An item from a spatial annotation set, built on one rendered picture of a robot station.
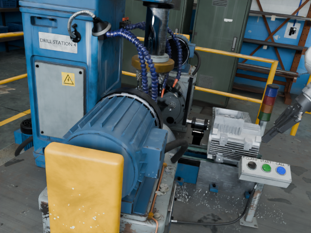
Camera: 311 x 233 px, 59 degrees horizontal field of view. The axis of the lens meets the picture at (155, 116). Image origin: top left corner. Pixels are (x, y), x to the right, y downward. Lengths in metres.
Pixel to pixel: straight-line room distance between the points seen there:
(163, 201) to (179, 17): 3.76
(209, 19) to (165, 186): 3.62
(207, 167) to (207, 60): 3.08
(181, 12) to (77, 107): 3.28
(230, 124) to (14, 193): 0.92
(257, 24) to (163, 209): 5.54
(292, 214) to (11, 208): 1.12
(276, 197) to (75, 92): 0.99
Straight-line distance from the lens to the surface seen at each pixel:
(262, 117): 1.57
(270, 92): 1.52
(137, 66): 1.13
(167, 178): 0.73
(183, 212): 1.18
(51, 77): 1.16
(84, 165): 0.46
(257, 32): 6.02
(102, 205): 0.50
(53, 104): 1.20
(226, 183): 1.32
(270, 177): 1.06
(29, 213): 1.18
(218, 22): 4.15
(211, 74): 4.26
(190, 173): 1.30
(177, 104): 1.45
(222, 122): 1.20
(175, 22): 4.29
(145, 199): 0.64
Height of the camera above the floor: 1.59
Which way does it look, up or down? 24 degrees down
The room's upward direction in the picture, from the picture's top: 6 degrees clockwise
